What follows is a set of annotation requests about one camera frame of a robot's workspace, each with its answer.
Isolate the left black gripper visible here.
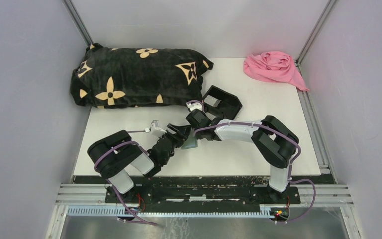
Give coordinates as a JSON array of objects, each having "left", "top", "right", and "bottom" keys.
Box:
[{"left": 159, "top": 123, "right": 192, "bottom": 151}]

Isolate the green card holder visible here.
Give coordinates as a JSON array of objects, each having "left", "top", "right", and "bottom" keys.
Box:
[{"left": 181, "top": 135, "right": 198, "bottom": 150}]

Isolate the black card box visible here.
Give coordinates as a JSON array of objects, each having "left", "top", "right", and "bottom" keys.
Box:
[{"left": 203, "top": 85, "right": 243, "bottom": 120}]

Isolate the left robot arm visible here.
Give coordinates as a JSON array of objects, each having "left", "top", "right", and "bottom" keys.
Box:
[{"left": 87, "top": 120, "right": 192, "bottom": 203}]

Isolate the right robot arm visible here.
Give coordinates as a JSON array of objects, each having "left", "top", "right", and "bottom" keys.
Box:
[{"left": 186, "top": 110, "right": 301, "bottom": 203}]

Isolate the stack of cards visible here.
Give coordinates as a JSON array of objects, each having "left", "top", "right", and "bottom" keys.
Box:
[{"left": 205, "top": 96, "right": 221, "bottom": 107}]

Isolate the pink cloth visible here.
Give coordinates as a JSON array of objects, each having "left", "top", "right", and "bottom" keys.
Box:
[{"left": 243, "top": 51, "right": 309, "bottom": 91}]

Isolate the black floral pillow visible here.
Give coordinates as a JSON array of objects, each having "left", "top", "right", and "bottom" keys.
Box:
[{"left": 70, "top": 43, "right": 214, "bottom": 109}]

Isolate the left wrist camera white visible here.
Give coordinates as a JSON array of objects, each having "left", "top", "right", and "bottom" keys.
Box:
[{"left": 145, "top": 120, "right": 166, "bottom": 138}]

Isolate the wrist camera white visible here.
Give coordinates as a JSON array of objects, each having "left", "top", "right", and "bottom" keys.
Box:
[
  {"left": 186, "top": 100, "right": 205, "bottom": 112},
  {"left": 145, "top": 120, "right": 166, "bottom": 138}
]

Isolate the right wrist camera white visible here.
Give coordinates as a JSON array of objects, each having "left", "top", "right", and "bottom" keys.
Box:
[{"left": 186, "top": 100, "right": 205, "bottom": 112}]

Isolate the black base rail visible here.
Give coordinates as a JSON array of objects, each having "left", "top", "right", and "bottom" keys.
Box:
[{"left": 72, "top": 175, "right": 310, "bottom": 214}]

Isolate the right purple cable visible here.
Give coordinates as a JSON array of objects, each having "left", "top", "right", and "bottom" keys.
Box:
[{"left": 187, "top": 99, "right": 317, "bottom": 224}]

